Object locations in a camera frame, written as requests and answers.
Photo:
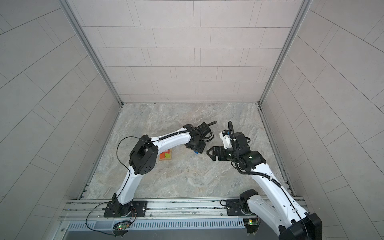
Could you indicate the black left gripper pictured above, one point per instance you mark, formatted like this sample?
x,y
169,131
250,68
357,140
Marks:
x,y
200,150

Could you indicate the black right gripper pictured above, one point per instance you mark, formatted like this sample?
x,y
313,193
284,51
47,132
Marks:
x,y
221,151

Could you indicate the natural wood plank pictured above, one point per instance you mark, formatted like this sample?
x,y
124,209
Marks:
x,y
165,159

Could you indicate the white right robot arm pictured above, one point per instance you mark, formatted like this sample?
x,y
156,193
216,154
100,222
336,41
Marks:
x,y
288,219

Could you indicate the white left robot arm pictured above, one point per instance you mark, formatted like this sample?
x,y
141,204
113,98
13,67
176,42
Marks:
x,y
143,158

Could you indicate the right circuit board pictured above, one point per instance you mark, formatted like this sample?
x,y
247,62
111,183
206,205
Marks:
x,y
251,222

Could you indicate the circuit board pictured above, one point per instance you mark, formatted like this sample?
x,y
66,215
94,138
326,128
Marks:
x,y
122,226
251,222

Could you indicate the left circuit board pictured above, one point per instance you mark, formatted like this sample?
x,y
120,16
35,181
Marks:
x,y
122,226

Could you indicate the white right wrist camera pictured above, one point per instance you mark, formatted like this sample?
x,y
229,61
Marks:
x,y
225,137

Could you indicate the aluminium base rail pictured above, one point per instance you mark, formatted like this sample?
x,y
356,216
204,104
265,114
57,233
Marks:
x,y
157,214

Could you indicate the aluminium corner post right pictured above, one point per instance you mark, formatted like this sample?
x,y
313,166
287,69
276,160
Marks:
x,y
288,42

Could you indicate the aluminium corner post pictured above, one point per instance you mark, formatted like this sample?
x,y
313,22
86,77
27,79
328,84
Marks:
x,y
87,45
288,42

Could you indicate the aluminium corner post left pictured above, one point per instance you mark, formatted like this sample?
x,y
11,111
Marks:
x,y
87,45

